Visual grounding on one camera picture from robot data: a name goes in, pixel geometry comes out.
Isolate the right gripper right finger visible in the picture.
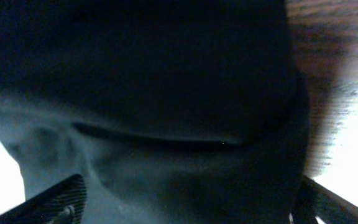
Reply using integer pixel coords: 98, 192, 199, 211
290, 176, 358, 224

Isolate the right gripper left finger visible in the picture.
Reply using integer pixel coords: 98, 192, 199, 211
0, 174, 87, 224

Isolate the black garment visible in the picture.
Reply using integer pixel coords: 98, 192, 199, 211
0, 0, 309, 223

